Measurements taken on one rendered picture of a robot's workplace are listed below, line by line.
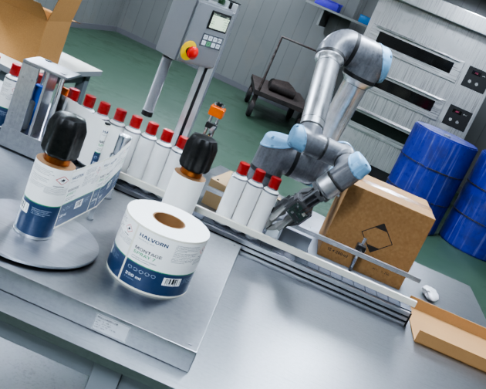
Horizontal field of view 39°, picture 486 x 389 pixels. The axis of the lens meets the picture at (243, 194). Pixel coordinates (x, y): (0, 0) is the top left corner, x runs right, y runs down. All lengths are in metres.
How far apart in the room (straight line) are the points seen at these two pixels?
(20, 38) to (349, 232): 2.03
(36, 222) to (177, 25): 0.79
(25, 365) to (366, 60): 1.46
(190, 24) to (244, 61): 8.55
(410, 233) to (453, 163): 4.48
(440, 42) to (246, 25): 3.39
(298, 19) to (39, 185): 9.02
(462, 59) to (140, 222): 7.00
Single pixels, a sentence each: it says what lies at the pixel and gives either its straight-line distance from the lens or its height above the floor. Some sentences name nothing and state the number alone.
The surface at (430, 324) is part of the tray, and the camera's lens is 2.30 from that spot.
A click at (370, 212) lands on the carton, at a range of 2.31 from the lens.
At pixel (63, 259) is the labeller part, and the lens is 1.57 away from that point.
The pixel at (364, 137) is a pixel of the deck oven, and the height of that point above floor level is 0.39.
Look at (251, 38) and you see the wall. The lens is 10.58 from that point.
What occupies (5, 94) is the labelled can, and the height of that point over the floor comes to 0.99.
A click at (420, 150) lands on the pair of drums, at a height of 0.74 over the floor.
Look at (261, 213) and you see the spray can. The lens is 2.09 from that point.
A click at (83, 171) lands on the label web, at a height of 1.05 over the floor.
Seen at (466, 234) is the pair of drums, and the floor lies 0.17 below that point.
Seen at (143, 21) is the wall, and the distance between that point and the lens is 11.22.
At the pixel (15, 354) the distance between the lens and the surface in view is 2.42.
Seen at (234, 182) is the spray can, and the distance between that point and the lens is 2.08.
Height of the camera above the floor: 1.59
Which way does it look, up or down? 16 degrees down
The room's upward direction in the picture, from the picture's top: 23 degrees clockwise
